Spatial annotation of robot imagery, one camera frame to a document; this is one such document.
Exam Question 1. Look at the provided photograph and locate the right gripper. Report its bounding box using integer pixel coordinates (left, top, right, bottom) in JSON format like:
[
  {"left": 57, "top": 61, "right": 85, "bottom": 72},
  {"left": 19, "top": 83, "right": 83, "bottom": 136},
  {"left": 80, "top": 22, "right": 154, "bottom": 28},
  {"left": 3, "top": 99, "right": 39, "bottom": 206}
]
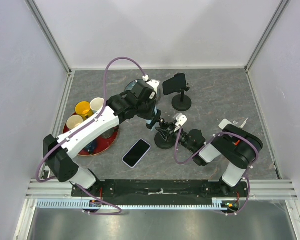
[{"left": 156, "top": 121, "right": 195, "bottom": 153}]

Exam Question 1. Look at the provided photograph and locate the light blue phone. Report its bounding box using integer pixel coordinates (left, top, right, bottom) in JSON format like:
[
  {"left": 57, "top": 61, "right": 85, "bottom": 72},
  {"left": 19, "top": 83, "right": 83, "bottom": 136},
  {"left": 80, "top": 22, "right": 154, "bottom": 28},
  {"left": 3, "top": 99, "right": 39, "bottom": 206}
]
[{"left": 145, "top": 107, "right": 158, "bottom": 131}]

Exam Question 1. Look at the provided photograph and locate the black phone stand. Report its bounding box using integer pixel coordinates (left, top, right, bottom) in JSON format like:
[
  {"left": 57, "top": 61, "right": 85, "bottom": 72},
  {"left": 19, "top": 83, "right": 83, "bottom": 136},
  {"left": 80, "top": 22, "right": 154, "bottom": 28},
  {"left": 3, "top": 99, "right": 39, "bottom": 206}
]
[
  {"left": 146, "top": 118, "right": 173, "bottom": 150},
  {"left": 171, "top": 83, "right": 192, "bottom": 112}
]

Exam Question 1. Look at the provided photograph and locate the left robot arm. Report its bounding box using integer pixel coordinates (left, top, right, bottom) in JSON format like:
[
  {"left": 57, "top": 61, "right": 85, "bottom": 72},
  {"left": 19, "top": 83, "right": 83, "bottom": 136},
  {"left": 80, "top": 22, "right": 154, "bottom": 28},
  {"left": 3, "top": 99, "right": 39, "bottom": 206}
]
[{"left": 43, "top": 79, "right": 161, "bottom": 197}]

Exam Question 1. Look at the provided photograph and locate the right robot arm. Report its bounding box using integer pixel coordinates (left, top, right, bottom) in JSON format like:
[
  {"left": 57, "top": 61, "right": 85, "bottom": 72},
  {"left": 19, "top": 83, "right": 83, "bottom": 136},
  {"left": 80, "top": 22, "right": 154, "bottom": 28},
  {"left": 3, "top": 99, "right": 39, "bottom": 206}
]
[{"left": 154, "top": 119, "right": 264, "bottom": 197}]

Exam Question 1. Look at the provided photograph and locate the black phone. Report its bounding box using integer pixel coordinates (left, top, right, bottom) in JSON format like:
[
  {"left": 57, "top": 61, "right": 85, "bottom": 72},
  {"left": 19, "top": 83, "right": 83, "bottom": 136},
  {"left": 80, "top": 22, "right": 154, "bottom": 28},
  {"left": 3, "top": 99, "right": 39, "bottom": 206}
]
[{"left": 162, "top": 73, "right": 188, "bottom": 96}]

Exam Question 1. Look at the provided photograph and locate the lilac case phone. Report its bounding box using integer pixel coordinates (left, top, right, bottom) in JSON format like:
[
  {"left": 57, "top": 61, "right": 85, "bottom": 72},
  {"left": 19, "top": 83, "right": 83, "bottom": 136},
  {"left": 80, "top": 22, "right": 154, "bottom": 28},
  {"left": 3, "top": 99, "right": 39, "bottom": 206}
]
[{"left": 122, "top": 139, "right": 151, "bottom": 169}]

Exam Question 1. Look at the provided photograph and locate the white folding phone stand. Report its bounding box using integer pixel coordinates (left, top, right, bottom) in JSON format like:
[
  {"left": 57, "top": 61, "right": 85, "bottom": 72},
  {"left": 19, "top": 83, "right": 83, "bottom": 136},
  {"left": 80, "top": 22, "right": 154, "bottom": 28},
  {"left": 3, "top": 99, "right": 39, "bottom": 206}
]
[{"left": 218, "top": 118, "right": 248, "bottom": 130}]

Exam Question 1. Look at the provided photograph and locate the blue ceramic plate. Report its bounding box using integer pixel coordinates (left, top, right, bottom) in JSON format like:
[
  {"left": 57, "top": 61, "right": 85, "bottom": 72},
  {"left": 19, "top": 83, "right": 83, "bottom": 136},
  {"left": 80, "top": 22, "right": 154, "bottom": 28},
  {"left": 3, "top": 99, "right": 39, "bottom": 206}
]
[{"left": 124, "top": 78, "right": 162, "bottom": 100}]

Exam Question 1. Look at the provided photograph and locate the grey mug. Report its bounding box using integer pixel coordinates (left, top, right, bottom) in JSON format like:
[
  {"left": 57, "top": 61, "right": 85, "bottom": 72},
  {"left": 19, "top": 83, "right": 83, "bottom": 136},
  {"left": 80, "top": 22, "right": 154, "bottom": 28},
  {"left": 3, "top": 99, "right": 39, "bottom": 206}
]
[{"left": 101, "top": 127, "right": 117, "bottom": 139}]

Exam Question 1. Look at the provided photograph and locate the white light-blue mug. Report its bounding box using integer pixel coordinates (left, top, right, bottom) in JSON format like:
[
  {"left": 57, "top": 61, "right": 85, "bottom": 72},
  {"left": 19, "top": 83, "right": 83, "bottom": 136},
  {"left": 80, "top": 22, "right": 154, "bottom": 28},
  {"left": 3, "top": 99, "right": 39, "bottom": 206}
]
[{"left": 89, "top": 97, "right": 105, "bottom": 115}]

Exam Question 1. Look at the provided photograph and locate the red round tray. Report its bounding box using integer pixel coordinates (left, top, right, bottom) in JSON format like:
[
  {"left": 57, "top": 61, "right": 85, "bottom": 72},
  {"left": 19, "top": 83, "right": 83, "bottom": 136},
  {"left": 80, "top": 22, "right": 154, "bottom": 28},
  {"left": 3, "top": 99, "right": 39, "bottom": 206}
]
[{"left": 78, "top": 126, "right": 120, "bottom": 157}]

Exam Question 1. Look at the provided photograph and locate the yellow mug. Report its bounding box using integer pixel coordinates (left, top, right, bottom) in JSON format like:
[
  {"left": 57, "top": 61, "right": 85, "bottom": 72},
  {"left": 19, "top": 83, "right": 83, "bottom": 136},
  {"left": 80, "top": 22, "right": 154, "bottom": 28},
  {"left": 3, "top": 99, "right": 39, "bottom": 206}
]
[{"left": 75, "top": 101, "right": 94, "bottom": 121}]

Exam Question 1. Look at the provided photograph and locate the dark blue mug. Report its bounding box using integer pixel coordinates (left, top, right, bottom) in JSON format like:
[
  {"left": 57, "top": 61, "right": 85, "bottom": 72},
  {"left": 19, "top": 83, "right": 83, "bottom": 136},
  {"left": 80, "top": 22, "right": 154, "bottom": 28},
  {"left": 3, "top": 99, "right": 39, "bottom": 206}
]
[{"left": 84, "top": 140, "right": 98, "bottom": 155}]

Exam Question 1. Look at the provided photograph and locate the cream cup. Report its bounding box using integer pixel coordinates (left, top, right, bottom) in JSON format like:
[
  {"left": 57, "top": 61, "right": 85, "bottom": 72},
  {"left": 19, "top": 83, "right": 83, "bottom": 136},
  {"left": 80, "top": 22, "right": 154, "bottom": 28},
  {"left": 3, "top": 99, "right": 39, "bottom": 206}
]
[{"left": 66, "top": 115, "right": 84, "bottom": 130}]

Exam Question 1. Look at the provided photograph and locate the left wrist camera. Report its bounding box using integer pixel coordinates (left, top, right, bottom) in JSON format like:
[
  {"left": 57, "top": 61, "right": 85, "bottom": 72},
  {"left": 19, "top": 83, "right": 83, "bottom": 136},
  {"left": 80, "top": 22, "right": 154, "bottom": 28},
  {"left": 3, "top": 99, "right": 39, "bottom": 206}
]
[{"left": 147, "top": 79, "right": 161, "bottom": 95}]

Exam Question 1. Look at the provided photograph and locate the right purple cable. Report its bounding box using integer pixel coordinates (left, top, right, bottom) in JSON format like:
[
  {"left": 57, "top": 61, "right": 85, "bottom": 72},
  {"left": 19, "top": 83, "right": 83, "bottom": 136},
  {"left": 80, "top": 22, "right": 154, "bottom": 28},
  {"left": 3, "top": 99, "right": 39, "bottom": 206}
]
[{"left": 173, "top": 126, "right": 252, "bottom": 217}]

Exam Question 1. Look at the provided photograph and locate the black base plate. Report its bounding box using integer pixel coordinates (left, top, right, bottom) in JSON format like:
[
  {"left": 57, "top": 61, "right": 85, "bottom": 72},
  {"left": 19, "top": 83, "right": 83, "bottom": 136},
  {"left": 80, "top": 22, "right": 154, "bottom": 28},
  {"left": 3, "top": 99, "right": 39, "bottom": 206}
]
[{"left": 71, "top": 178, "right": 248, "bottom": 206}]

